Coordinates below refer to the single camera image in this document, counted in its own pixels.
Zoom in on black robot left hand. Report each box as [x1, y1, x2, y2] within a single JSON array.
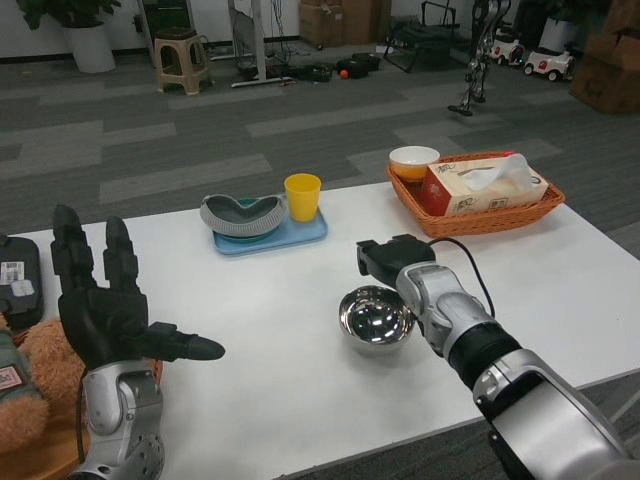
[[51, 203, 226, 371]]

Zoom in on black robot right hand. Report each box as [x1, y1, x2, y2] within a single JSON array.
[[354, 234, 437, 291]]

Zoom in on shiny metal bowl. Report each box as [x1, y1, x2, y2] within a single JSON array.
[[338, 284, 415, 357]]

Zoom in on white and orange ceramic bowl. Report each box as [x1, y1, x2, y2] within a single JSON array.
[[388, 145, 441, 182]]

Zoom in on brown teddy bear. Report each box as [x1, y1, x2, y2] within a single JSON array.
[[0, 312, 94, 454]]

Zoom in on red and beige tissue box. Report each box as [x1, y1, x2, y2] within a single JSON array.
[[419, 153, 550, 217]]

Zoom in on orange wicker basket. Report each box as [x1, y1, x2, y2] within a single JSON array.
[[387, 149, 567, 239]]

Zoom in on black hard case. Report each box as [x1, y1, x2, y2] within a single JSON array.
[[0, 234, 49, 331]]

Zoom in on light blue plastic tray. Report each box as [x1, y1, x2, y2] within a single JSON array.
[[213, 207, 330, 258]]

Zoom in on yellow plastic cup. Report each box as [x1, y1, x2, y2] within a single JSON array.
[[283, 173, 322, 223]]

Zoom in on grey knitted heart-shaped basket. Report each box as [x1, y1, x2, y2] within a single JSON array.
[[199, 195, 290, 239]]

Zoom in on teal plate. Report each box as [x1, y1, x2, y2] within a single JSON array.
[[219, 198, 284, 244]]

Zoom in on flat black equipment bag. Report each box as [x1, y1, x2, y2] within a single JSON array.
[[292, 63, 334, 84]]

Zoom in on black folding chair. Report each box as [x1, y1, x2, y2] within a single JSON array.
[[382, 0, 476, 75]]

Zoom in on silver black humanoid robot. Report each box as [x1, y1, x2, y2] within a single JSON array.
[[447, 0, 511, 119]]

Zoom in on white toy ride-on car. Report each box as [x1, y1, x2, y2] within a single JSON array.
[[523, 43, 576, 82], [489, 27, 526, 66]]

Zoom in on stacked open cardboard boxes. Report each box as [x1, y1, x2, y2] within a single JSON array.
[[299, 0, 346, 49]]

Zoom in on white standing desk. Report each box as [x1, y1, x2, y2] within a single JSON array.
[[227, 0, 296, 89]]

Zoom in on brown cardboard box pile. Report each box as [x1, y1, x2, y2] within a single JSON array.
[[569, 0, 640, 115]]

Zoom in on grey computer tower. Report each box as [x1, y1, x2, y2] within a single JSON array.
[[229, 0, 257, 69]]

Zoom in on leafy plant in white pot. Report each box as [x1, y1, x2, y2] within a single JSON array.
[[14, 0, 124, 75], [519, 0, 596, 47]]

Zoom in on beige plastic stool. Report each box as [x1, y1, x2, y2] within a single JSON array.
[[152, 29, 214, 96]]

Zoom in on black and green crate stack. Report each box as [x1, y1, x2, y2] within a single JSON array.
[[142, 0, 189, 36]]

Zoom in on black right hand cable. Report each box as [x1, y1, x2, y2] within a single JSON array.
[[427, 238, 497, 319]]

